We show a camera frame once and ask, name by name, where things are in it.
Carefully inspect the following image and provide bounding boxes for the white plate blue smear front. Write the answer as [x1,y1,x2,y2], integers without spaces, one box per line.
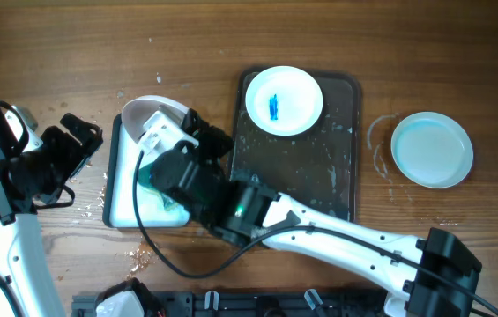
[390,112,474,189]

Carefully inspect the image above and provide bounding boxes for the small tray with soapy water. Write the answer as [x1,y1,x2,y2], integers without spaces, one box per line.
[102,114,190,229]

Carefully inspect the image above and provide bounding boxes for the large dark serving tray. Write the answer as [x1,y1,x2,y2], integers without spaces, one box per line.
[227,66,361,222]

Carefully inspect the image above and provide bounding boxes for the green and yellow sponge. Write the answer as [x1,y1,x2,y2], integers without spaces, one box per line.
[136,164,179,212]

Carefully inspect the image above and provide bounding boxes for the white plate blue smear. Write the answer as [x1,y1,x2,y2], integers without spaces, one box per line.
[121,95,189,144]
[390,112,474,189]

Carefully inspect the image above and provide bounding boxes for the white plate blue streak back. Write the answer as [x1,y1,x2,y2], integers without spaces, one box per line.
[245,66,323,136]

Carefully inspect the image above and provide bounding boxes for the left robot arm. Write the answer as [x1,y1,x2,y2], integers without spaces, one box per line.
[0,101,103,316]

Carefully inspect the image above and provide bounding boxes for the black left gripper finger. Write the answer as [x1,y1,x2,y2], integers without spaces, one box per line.
[41,126,85,152]
[60,113,103,170]

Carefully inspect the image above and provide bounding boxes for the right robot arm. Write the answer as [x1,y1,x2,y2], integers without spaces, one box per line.
[140,110,482,316]

